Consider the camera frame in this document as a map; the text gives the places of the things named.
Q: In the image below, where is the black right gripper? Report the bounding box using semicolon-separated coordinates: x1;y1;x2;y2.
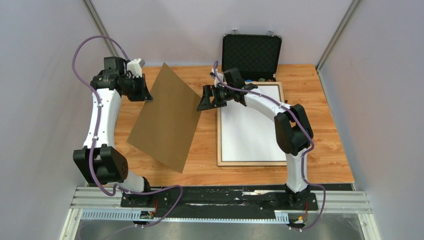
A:
197;84;234;112

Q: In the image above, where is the brown cardboard backing board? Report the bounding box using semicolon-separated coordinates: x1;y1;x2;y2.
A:
127;63;201;173

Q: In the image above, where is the autumn leaves photo print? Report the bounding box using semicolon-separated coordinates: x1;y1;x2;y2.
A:
220;84;287;163

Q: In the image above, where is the light wooden picture frame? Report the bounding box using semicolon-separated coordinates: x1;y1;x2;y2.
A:
216;81;288;167

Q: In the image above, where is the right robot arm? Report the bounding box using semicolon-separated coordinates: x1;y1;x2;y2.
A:
196;67;315;209

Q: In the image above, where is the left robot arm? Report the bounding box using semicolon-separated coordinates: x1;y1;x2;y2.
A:
72;56;153;207

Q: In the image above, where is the black poker chip case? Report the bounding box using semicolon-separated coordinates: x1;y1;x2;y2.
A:
221;34;283;82

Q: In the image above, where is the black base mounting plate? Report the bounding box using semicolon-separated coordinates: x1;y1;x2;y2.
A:
120;185;319;220

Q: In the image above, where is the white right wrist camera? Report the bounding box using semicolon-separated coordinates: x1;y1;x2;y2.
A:
209;68;225;87

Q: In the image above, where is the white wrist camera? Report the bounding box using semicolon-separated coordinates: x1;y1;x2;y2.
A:
126;58;146;78
209;68;225;87

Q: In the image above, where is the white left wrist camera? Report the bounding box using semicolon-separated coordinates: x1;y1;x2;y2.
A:
126;58;146;78

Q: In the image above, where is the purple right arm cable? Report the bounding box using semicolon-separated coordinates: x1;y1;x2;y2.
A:
212;60;327;232

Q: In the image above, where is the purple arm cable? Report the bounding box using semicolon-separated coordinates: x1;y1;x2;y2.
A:
212;60;327;232
72;35;184;240

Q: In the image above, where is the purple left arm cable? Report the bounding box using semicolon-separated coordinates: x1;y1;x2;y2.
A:
72;35;184;240

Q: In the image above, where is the aluminium front rail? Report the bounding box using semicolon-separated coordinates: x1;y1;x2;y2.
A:
70;184;372;224

